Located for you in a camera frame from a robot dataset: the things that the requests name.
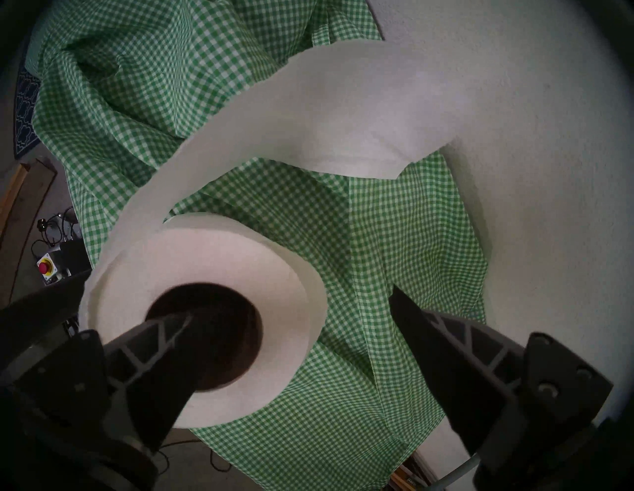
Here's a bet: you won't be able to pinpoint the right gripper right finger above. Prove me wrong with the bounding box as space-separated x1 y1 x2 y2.
389 285 615 488

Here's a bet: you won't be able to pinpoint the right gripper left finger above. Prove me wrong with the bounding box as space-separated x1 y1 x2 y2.
15 312 194 453

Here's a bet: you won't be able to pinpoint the green gingham cloth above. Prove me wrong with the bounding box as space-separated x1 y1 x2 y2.
25 0 491 491

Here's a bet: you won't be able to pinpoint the white toilet paper roll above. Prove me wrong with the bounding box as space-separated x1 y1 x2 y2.
79 40 476 429

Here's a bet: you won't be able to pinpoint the grey box red emergency button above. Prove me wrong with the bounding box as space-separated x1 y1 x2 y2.
36 243 92 287

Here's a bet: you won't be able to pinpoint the brown wooden board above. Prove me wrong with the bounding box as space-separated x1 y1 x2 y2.
0 158 57 307

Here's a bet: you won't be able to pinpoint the blue patterned rug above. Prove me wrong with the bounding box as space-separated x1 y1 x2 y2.
12 64 43 160

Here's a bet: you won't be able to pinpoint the tangled black cables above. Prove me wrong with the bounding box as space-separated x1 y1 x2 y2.
32 208 80 248

